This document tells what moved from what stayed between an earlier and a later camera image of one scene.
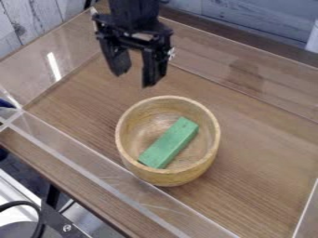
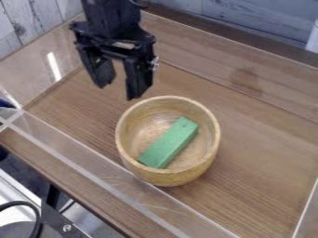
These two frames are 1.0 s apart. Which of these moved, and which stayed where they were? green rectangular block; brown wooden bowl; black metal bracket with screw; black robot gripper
Moved: black robot gripper
Stayed: green rectangular block; brown wooden bowl; black metal bracket with screw
